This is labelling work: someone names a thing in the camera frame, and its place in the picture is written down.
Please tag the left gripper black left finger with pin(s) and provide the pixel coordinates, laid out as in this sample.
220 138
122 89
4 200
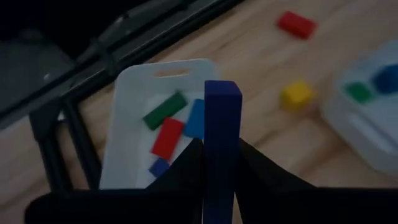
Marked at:
124 205

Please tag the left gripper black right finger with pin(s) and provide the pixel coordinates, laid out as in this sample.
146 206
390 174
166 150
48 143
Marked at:
295 205

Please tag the long red wooden block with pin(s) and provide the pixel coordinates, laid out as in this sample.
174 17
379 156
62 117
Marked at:
167 139

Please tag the long dark blue block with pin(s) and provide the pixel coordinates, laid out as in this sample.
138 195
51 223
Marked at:
222 140

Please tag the long green wooden block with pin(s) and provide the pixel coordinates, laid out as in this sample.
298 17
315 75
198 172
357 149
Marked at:
164 110

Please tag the small dark blue block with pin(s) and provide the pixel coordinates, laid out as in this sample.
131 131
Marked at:
159 167

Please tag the white plastic storage bin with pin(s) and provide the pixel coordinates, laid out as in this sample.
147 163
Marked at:
130 124

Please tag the white plastic bin with label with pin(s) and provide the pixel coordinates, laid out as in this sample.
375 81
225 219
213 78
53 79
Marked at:
363 130

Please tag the yellow wooden block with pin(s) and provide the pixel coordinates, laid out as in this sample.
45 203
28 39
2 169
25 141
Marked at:
296 96

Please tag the blue wooden block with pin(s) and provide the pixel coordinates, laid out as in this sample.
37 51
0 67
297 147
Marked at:
195 119
387 79

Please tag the black table frame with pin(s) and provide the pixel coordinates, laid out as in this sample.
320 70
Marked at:
93 59

